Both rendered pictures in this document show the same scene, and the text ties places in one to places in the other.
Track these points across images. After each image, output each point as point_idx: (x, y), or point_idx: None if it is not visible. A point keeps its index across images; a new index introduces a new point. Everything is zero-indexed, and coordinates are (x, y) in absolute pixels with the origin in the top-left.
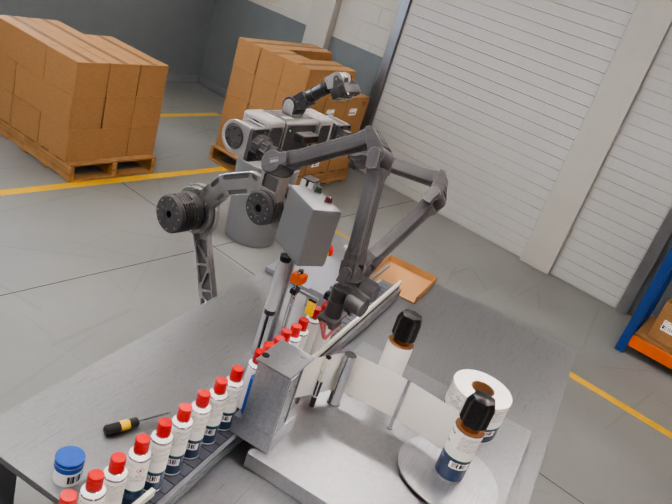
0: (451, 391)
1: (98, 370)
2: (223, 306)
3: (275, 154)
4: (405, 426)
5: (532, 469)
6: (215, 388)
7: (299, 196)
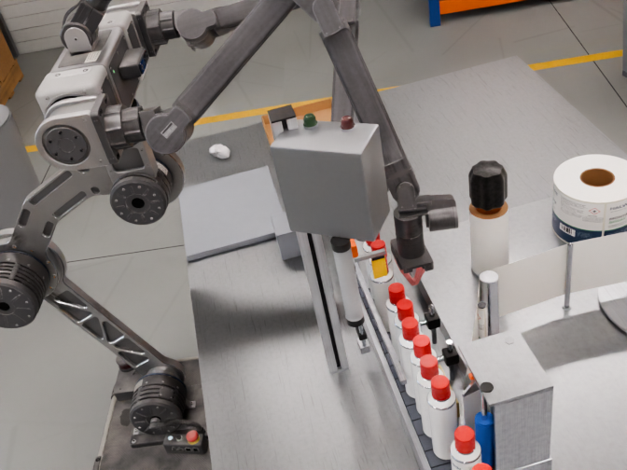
0: (575, 210)
1: None
2: (222, 352)
3: (164, 120)
4: None
5: None
6: None
7: (308, 151)
